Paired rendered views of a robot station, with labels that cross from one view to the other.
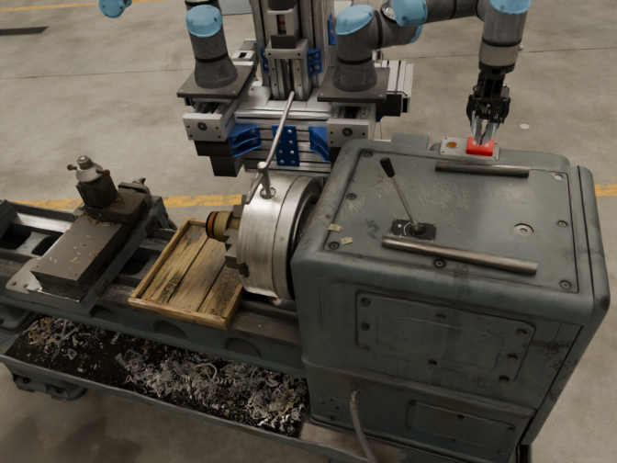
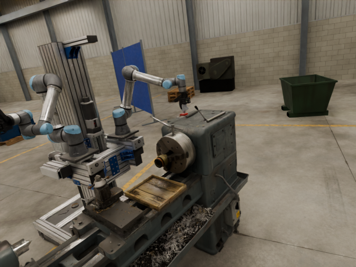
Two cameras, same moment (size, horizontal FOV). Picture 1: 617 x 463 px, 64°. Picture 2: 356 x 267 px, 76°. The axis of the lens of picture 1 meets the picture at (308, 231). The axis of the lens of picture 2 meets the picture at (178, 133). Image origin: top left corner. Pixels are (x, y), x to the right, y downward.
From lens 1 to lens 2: 1.65 m
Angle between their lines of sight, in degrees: 63
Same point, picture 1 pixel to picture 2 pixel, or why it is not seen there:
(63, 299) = (143, 225)
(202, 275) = (158, 191)
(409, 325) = (220, 138)
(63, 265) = (130, 216)
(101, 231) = (117, 205)
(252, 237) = (184, 143)
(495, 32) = (183, 83)
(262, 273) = (190, 152)
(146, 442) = not seen: outside the picture
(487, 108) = (187, 100)
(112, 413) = not seen: outside the picture
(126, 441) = not seen: outside the picture
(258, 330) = (190, 183)
